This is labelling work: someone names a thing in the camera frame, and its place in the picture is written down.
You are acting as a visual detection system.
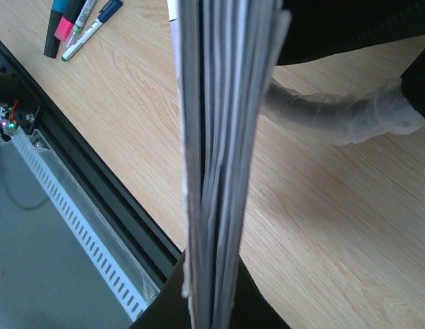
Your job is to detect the pink black highlighter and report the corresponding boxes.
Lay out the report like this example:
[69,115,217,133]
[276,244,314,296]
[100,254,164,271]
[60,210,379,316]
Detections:
[55,0,86,42]

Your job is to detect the black student backpack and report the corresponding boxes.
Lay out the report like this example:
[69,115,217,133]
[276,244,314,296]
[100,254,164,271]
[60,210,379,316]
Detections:
[263,1,425,145]

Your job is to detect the light blue cable duct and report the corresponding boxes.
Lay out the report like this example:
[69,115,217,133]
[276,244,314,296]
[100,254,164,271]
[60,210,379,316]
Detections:
[11,128,158,321]

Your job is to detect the dog picture book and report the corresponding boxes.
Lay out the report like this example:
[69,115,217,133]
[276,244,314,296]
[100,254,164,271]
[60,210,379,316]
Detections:
[169,1,291,328]

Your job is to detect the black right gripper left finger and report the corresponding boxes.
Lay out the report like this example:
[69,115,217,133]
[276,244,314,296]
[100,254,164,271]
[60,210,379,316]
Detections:
[130,253,191,329]

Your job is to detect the blue cap white marker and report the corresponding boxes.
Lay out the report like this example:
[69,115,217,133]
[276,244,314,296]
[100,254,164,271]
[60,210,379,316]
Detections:
[61,1,123,62]

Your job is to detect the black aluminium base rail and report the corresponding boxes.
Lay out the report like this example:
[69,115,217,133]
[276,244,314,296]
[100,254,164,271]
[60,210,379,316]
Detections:
[0,41,181,287]

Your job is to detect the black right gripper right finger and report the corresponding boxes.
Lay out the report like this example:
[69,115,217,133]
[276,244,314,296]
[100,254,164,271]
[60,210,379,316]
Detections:
[230,260,290,329]

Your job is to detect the blue black highlighter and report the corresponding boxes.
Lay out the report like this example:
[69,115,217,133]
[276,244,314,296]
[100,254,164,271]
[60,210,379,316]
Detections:
[44,0,68,58]

